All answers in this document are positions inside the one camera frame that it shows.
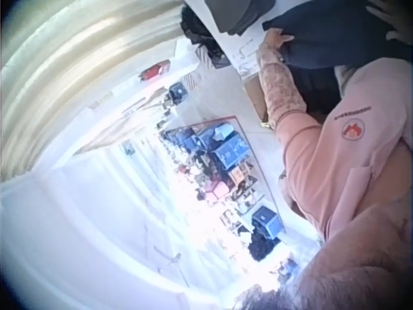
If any white printed paper sheet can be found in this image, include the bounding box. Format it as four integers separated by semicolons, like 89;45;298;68
222;29;269;78

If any heap of black clothing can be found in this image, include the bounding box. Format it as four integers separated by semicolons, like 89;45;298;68
179;5;230;68

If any person's right hand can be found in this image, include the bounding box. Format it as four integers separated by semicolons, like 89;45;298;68
367;0;401;34

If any dark navy garment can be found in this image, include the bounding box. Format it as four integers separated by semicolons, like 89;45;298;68
261;0;413;70

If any blue machine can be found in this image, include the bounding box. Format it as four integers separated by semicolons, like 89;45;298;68
163;82;188;106

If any person's left hand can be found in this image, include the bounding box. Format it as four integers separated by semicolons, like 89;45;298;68
263;28;296;50

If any dark grey folded garment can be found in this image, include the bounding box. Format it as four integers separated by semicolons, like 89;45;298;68
206;0;278;36

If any brown cardboard box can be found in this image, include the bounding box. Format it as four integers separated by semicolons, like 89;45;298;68
242;74;270;123

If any black fabric heap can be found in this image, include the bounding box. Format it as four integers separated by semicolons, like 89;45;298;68
247;231;276;263

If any black pleated garment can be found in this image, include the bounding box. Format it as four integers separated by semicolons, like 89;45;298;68
285;63;345;116

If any white carton with striped edge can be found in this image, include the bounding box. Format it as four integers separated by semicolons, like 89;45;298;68
181;69;203;92
194;44;214;64

